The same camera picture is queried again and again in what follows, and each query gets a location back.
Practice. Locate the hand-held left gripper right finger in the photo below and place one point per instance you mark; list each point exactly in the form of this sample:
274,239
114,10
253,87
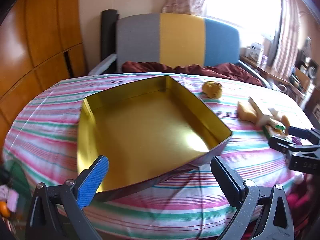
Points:
226,180

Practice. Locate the green packet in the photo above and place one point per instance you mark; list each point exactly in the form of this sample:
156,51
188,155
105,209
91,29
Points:
273,128

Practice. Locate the purple packet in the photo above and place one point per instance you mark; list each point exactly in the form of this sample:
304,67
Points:
297,140

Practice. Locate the black rolled mat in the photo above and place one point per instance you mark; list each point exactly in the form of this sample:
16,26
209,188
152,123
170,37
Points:
108,35

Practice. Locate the white carton box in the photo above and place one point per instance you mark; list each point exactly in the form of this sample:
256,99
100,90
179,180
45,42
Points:
261,110

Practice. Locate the cluttered shelf unit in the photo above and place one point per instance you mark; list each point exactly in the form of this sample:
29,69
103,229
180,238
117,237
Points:
305,72

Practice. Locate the gold tin box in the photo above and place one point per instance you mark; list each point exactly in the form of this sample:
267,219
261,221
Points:
140,130

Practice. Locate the white chair armrest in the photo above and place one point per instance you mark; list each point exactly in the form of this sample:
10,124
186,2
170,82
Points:
103,65

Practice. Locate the maroon blanket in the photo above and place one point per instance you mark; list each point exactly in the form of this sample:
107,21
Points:
225,72

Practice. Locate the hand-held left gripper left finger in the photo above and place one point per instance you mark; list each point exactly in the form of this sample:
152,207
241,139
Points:
92,180

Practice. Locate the white appliance box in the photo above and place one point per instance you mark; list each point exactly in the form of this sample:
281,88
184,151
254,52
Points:
256,51

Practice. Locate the grey yellow blue headboard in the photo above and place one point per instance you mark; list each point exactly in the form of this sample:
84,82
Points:
180,40

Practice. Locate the orange round thing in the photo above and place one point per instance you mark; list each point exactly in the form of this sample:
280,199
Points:
4,208

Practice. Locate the yellow sponge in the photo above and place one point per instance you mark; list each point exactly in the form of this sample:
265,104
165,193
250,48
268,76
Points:
246,112

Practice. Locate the pink cloth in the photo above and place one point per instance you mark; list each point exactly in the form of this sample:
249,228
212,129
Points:
11,197

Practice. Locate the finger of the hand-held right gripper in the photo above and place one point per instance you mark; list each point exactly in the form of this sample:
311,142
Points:
282,143
302,133

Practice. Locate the pink clothing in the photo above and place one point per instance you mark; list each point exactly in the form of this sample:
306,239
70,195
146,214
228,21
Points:
302,195

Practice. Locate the wooden desk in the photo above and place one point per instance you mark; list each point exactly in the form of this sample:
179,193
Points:
267,71

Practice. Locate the yellow packet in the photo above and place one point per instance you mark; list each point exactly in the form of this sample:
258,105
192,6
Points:
286,121

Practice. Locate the window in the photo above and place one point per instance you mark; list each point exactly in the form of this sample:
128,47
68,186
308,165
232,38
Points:
240,5

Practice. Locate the wooden wardrobe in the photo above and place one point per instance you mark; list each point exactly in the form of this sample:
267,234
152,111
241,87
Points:
37,42

